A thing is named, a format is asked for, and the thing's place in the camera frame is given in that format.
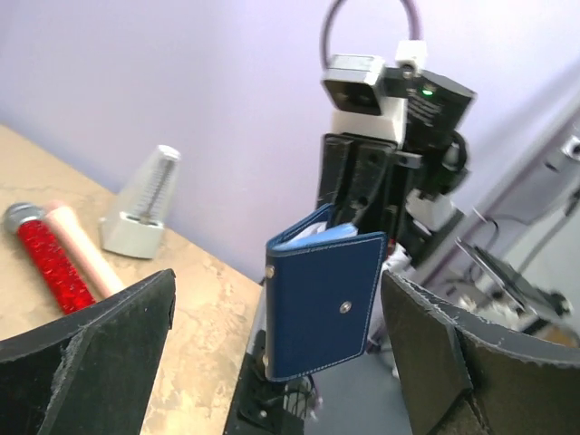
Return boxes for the red glitter microphone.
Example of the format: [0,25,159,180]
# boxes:
[3,202,95,314]

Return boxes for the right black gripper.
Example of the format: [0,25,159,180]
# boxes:
[317,67,476,267]

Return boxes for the blue leather card holder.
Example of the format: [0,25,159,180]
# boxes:
[265,204,388,382]

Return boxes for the white card in holder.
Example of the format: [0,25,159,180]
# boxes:
[286,222,358,249]

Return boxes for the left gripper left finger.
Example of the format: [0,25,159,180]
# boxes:
[1,269,176,435]

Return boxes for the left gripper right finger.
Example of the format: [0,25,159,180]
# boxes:
[381,272,579,434]

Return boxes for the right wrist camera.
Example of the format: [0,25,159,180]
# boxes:
[322,54,412,147]

